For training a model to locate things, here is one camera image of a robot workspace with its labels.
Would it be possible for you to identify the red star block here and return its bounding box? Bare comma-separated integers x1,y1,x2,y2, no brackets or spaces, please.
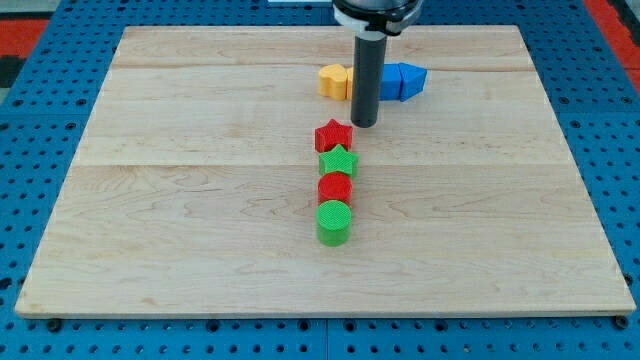
314,119,353,153

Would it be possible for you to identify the light wooden board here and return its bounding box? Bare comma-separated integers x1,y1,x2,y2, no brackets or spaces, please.
15,26,636,319

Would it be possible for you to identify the blue pentagon block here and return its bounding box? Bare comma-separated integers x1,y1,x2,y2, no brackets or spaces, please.
399,63,428,102

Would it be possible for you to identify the yellow block behind rod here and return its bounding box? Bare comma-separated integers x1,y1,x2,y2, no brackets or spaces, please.
345,67,354,100

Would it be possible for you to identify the blue cube block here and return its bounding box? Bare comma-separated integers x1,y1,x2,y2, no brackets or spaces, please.
380,63,402,101

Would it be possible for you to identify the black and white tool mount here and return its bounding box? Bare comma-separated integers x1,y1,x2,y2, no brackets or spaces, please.
332,0,423,36

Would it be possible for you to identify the red cylinder block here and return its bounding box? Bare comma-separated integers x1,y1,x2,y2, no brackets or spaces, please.
317,172,353,206

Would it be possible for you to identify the yellow heart block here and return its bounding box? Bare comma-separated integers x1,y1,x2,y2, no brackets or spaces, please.
318,64,347,101

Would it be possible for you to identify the green star block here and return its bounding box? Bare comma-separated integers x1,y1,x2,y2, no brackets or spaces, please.
318,145,359,178

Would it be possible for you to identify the green cylinder block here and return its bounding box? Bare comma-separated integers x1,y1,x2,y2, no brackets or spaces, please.
316,200,352,247

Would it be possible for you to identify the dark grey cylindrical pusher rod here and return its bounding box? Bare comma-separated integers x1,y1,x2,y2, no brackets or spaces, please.
351,34,387,128

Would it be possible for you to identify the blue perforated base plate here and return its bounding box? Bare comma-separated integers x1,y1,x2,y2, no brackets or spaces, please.
1,0,639,359

